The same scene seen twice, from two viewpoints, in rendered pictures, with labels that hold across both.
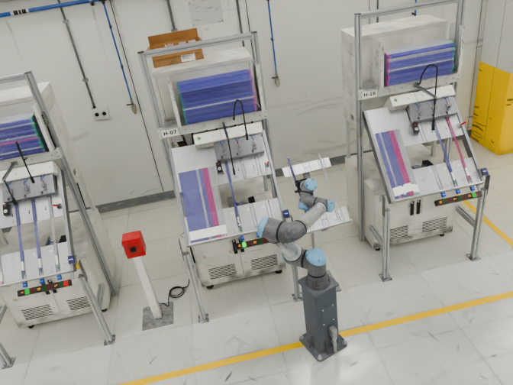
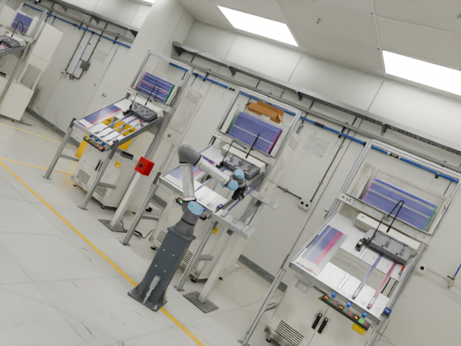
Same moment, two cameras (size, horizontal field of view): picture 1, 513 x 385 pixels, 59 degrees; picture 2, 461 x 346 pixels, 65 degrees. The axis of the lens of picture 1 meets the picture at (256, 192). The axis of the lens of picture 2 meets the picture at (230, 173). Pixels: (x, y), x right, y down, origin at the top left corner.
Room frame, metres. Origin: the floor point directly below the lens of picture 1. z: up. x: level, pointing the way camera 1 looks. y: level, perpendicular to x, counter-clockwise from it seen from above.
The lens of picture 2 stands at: (0.02, -1.87, 1.19)
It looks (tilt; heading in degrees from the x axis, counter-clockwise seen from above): 2 degrees down; 35
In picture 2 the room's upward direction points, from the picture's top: 28 degrees clockwise
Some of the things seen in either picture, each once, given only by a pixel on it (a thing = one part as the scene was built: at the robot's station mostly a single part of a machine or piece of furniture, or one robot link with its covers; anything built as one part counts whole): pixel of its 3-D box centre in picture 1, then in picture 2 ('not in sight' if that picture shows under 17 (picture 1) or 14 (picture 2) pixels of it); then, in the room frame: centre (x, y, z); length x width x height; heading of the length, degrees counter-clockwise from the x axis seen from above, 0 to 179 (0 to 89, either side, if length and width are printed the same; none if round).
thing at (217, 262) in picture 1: (234, 231); (200, 237); (3.13, 0.23, 0.31); 0.70 x 0.65 x 0.62; 96
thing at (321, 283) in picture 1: (317, 276); (185, 226); (2.11, -0.29, 0.60); 0.15 x 0.15 x 0.10
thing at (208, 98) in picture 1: (217, 96); (255, 133); (3.01, 0.16, 1.52); 0.51 x 0.13 x 0.27; 96
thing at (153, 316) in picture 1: (145, 278); (130, 193); (2.60, 0.91, 0.39); 0.24 x 0.24 x 0.78; 6
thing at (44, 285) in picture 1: (41, 247); (119, 150); (2.81, 1.65, 0.66); 1.01 x 0.73 x 1.31; 6
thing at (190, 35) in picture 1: (190, 46); (271, 113); (3.30, 0.30, 1.82); 0.68 x 0.30 x 0.20; 96
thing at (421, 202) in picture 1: (410, 171); (341, 293); (3.09, -1.24, 0.65); 1.01 x 0.73 x 1.29; 6
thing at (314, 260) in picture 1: (314, 260); (193, 211); (2.11, -0.29, 0.72); 0.13 x 0.12 x 0.14; 53
